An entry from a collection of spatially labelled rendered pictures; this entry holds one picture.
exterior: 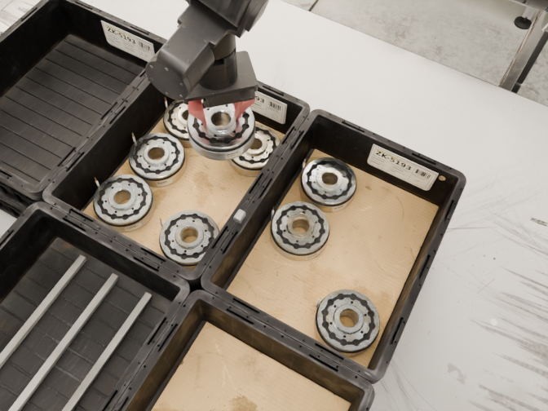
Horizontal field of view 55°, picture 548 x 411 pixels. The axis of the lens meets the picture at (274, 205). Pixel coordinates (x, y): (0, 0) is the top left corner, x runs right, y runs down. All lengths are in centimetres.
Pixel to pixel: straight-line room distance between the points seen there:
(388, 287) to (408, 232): 12
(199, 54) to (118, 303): 47
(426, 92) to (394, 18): 130
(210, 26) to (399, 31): 201
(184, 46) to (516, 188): 89
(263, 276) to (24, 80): 66
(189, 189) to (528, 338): 70
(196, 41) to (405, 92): 83
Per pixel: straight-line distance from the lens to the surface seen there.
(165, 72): 61
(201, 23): 62
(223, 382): 86
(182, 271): 81
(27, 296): 97
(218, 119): 83
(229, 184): 99
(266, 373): 86
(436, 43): 259
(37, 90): 120
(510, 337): 113
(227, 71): 70
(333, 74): 136
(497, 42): 271
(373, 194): 101
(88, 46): 126
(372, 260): 95
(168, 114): 106
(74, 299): 94
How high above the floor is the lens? 168
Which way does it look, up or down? 61 degrees down
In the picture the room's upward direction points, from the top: 6 degrees clockwise
